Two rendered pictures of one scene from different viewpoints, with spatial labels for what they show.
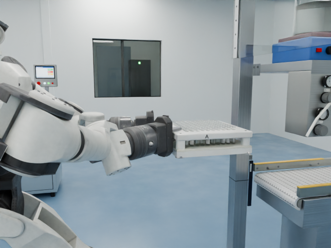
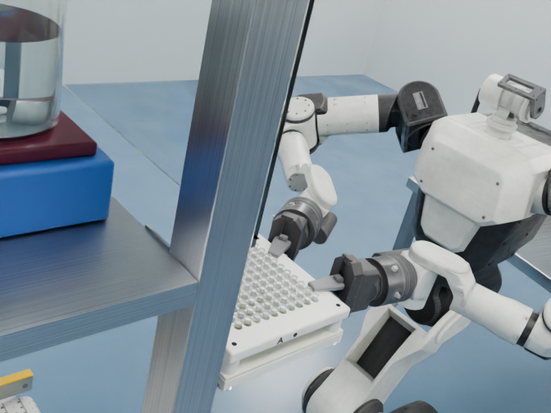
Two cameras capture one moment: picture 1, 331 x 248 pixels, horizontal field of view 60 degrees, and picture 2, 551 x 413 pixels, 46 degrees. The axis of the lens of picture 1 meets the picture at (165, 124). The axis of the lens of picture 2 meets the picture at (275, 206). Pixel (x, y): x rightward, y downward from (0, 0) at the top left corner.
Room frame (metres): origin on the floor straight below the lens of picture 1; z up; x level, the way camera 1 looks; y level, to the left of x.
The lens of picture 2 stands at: (1.70, -0.58, 1.66)
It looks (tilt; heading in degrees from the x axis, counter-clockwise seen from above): 27 degrees down; 148
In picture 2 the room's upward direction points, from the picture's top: 14 degrees clockwise
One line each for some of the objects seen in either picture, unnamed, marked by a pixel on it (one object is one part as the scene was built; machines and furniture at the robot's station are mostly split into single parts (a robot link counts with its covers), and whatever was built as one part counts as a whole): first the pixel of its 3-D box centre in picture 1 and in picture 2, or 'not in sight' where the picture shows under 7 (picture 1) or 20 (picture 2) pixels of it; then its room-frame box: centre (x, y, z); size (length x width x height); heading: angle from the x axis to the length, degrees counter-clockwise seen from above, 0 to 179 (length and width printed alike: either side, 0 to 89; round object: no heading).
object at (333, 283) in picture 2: not in sight; (325, 282); (0.99, 0.01, 1.07); 0.06 x 0.03 x 0.02; 96
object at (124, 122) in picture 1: (136, 128); (364, 284); (0.98, 0.10, 1.05); 0.12 x 0.10 x 0.13; 96
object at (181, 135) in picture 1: (201, 129); (246, 289); (0.96, -0.12, 1.05); 0.25 x 0.24 x 0.02; 14
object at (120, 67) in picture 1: (127, 69); not in sight; (5.85, 0.75, 1.43); 1.38 x 0.01 x 1.16; 104
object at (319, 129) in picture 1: (321, 128); not in sight; (0.85, -0.47, 1.07); 0.03 x 0.02 x 0.05; 104
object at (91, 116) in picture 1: (91, 125); (438, 277); (0.99, 0.26, 1.06); 0.13 x 0.07 x 0.09; 33
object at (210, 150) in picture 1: (201, 142); (240, 312); (0.96, -0.12, 1.00); 0.24 x 0.24 x 0.02; 14
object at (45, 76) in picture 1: (46, 92); not in sight; (3.22, 1.33, 1.07); 0.23 x 0.10 x 0.62; 104
